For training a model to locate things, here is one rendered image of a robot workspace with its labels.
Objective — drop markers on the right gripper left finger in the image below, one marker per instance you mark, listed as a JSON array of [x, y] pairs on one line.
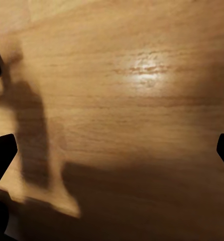
[[8, 150]]

